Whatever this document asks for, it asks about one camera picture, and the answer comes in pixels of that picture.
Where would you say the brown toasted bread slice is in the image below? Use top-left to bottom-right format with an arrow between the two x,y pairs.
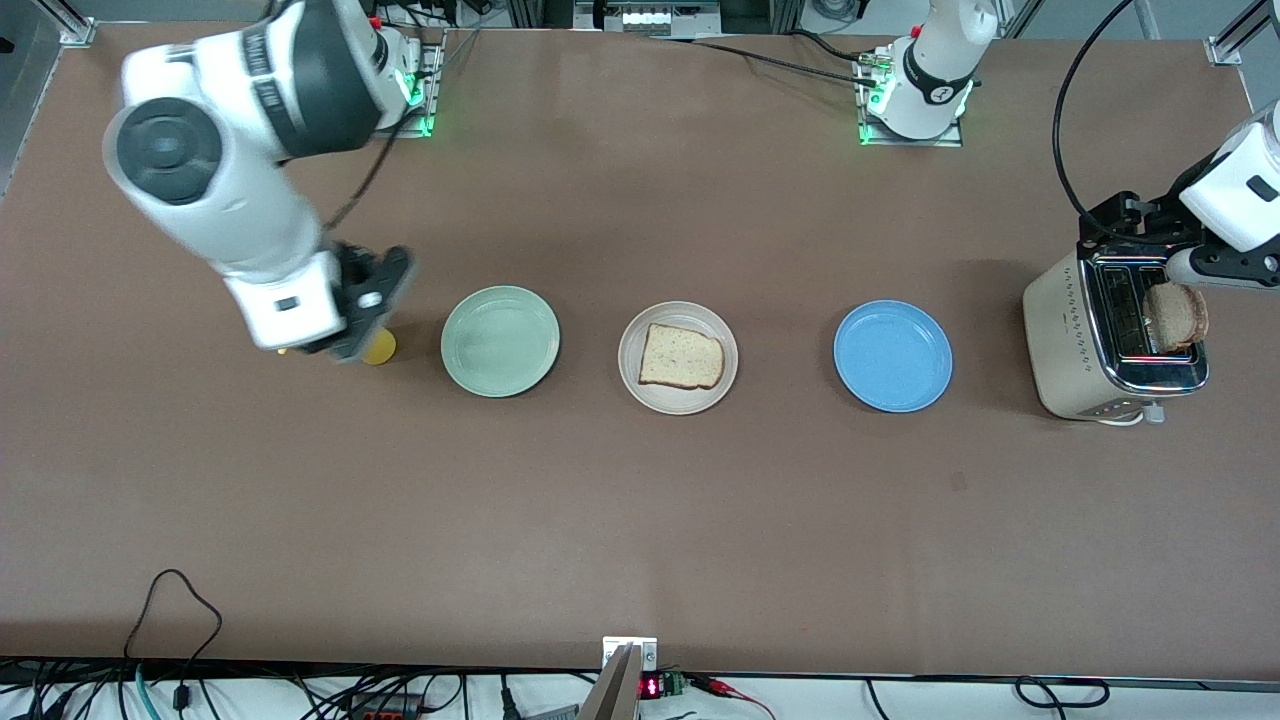
1142,279 -> 1210,354

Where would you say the yellow squeeze bottle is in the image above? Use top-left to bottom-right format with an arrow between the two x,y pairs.
276,328 -> 399,367

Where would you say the light bread slice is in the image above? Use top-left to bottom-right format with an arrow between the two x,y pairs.
638,322 -> 726,391

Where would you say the mint green plate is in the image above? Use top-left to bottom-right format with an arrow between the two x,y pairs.
440,285 -> 562,399

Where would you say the blue plate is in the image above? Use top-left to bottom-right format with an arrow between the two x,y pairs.
833,299 -> 955,414

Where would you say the beige plate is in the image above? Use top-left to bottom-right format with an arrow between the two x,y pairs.
617,301 -> 740,416

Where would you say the beige chrome toaster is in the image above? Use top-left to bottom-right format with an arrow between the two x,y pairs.
1021,235 -> 1212,427

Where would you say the white power strip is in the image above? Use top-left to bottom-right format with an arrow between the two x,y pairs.
575,0 -> 723,37

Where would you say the aluminium frame corner bracket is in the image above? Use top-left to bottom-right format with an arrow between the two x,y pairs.
1205,0 -> 1280,67
40,0 -> 98,47

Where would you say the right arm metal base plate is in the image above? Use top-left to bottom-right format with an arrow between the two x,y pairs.
380,28 -> 446,139

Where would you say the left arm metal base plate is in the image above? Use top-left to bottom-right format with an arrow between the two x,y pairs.
857,50 -> 966,148

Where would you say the thin black looped cable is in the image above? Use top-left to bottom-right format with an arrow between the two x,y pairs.
122,568 -> 224,663

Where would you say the long black base cable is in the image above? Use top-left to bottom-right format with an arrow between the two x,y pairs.
648,30 -> 886,86

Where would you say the black coiled cable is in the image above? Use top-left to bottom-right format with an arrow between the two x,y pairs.
1015,676 -> 1111,710

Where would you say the grey metal camera mount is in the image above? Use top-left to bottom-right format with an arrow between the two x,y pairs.
578,636 -> 661,720

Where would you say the red cable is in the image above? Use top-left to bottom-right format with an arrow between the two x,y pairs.
695,676 -> 776,719

